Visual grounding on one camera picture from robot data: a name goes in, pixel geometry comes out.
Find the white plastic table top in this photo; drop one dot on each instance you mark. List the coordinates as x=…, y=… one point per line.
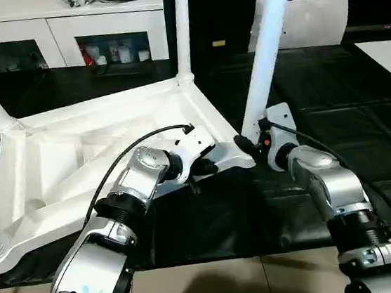
x=77, y=160

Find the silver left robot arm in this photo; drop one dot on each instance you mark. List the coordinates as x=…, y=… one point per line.
x=108, y=248

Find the black work mat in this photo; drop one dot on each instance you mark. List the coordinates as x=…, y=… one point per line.
x=349, y=129

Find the small yellow label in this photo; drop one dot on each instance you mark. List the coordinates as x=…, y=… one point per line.
x=219, y=43

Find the white glass-door cabinet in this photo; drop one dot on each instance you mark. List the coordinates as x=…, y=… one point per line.
x=49, y=36

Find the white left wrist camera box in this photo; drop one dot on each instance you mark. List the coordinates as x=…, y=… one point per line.
x=194, y=146

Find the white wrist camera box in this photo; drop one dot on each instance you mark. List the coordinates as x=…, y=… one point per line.
x=276, y=123
x=194, y=146

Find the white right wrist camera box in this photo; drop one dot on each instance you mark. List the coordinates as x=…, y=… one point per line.
x=276, y=123

